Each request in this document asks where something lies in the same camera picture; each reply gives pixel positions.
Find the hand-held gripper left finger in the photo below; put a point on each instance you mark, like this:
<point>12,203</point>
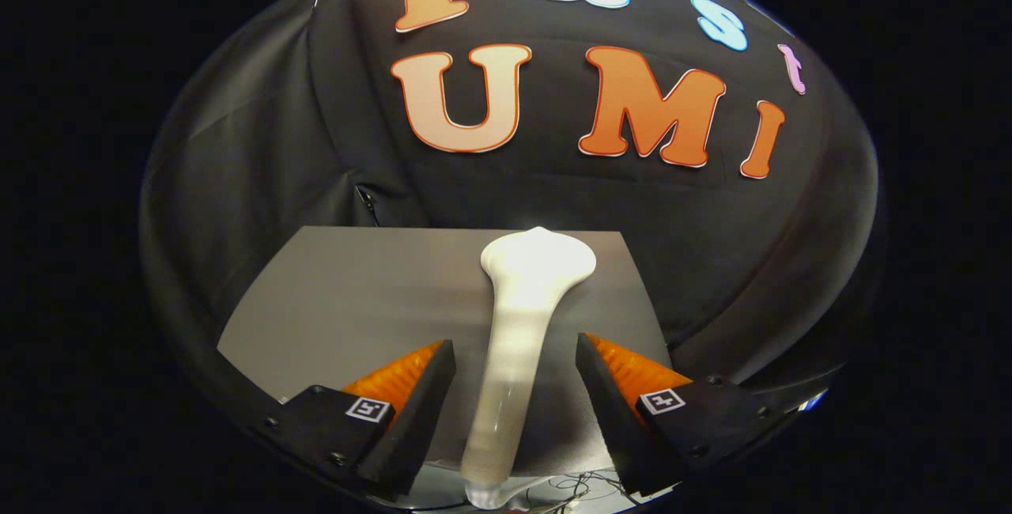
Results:
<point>419,419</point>

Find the grey drawer cabinet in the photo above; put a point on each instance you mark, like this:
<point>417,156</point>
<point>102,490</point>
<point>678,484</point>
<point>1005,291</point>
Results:
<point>356,300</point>

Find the white garment steamer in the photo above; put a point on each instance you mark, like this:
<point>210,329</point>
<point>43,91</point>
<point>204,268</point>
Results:
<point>522,316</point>

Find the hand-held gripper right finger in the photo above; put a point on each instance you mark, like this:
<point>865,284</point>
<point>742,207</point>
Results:
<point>617,419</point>

